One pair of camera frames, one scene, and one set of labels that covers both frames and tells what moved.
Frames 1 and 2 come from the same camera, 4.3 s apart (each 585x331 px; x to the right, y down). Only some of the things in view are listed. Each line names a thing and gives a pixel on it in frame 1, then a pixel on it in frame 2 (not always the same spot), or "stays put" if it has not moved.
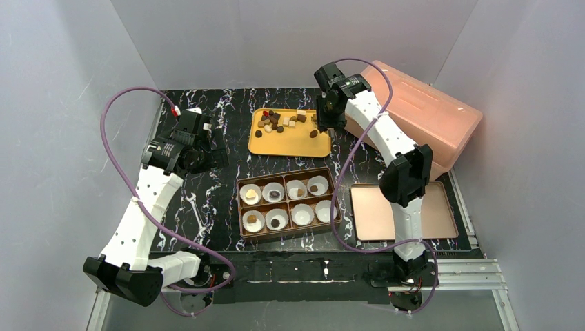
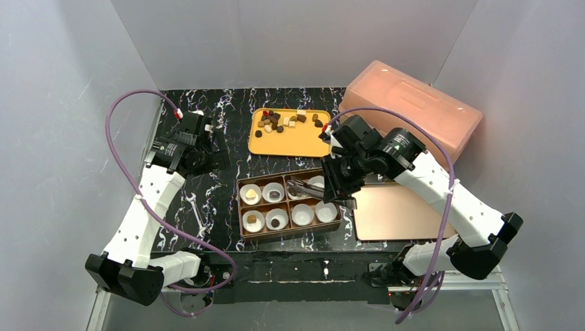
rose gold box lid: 372,216 stays put
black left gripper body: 212,142 stays put
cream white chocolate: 250,194 stays put
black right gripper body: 327,118 to 336,181
